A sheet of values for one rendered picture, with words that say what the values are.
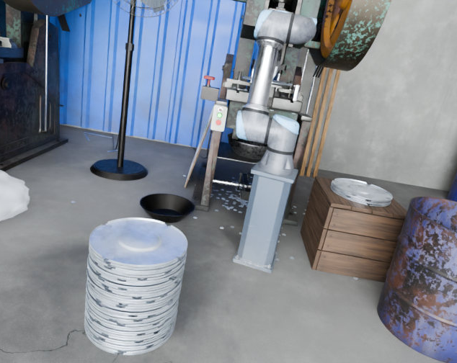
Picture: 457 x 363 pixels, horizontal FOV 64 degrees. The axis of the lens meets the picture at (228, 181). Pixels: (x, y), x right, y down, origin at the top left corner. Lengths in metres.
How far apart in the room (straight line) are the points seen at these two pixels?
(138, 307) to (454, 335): 1.06
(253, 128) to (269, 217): 0.39
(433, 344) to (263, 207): 0.79
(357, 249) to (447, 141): 2.47
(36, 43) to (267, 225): 1.98
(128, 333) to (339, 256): 1.04
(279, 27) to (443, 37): 2.52
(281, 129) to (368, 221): 0.59
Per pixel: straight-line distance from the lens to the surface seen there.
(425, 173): 4.10
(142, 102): 3.54
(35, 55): 2.85
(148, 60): 3.50
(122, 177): 2.48
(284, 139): 1.52
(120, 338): 1.19
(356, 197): 1.78
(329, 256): 1.79
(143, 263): 1.05
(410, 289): 1.51
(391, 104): 3.78
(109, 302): 1.12
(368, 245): 1.82
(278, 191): 1.55
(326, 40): 2.53
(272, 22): 1.59
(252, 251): 1.67
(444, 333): 1.54
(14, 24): 2.86
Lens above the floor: 0.87
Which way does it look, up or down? 19 degrees down
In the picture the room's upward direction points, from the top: 10 degrees clockwise
